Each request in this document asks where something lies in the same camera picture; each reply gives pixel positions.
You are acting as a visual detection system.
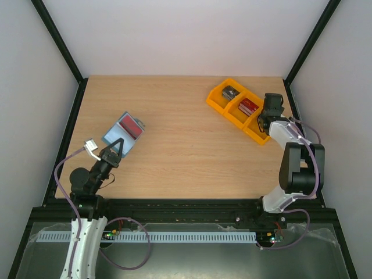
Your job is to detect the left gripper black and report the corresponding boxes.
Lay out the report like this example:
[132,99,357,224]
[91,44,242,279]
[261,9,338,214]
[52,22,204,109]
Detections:
[91,138,124,194]

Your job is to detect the blue leather card holder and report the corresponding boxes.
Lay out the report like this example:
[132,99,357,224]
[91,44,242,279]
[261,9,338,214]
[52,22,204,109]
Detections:
[102,111,145,158]

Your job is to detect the red credit card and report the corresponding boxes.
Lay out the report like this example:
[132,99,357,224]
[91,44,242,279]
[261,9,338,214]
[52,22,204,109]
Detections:
[119,114,144,140]

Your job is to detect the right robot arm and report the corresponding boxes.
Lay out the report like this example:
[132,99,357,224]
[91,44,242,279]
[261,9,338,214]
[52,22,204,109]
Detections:
[253,93,325,228]

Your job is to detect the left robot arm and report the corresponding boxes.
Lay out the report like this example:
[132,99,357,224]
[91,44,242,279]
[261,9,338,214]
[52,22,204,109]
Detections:
[54,138,124,278]

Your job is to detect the black card stack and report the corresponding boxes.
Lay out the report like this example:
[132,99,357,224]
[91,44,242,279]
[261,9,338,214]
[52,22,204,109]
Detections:
[222,85,240,101]

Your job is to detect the red card stack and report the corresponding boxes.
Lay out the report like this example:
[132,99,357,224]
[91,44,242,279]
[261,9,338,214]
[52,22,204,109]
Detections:
[238,98,259,116]

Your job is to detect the yellow three-compartment bin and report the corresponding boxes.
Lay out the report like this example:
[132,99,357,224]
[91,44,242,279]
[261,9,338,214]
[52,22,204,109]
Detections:
[206,78,270,145]

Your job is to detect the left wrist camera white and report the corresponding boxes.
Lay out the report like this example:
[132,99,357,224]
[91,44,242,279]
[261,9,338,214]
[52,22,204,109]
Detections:
[84,138,101,161]

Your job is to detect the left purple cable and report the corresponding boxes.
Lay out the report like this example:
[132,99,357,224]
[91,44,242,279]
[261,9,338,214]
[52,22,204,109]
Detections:
[53,145,88,279]

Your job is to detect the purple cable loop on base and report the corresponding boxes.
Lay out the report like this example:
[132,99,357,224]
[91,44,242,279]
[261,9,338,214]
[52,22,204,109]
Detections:
[98,217,151,271]

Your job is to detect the light blue cable duct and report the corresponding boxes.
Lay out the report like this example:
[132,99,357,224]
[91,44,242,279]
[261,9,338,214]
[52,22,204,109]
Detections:
[35,228,257,244]

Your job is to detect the black aluminium frame rail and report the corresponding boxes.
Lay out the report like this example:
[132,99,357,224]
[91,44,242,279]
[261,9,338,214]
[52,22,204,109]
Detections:
[26,199,341,231]

